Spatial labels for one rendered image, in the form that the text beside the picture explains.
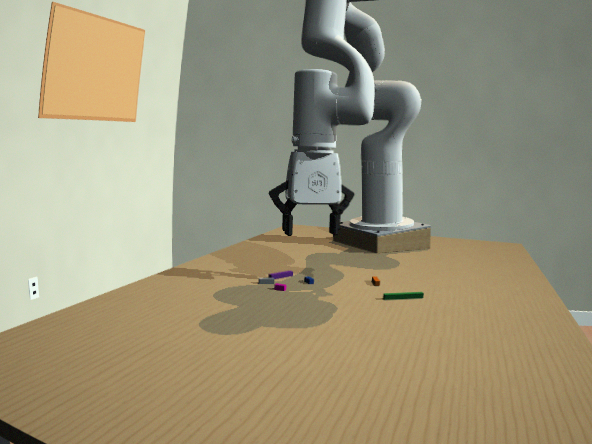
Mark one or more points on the purple rod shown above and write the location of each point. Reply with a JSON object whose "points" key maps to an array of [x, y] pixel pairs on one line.
{"points": [[281, 274]]}

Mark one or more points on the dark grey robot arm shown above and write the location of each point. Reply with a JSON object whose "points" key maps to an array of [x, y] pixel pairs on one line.
{"points": [[320, 105]]}

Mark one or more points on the green rod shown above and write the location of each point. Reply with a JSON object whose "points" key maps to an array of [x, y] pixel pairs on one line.
{"points": [[395, 296]]}

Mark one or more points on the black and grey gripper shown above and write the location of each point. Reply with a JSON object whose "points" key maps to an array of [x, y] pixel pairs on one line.
{"points": [[317, 182]]}

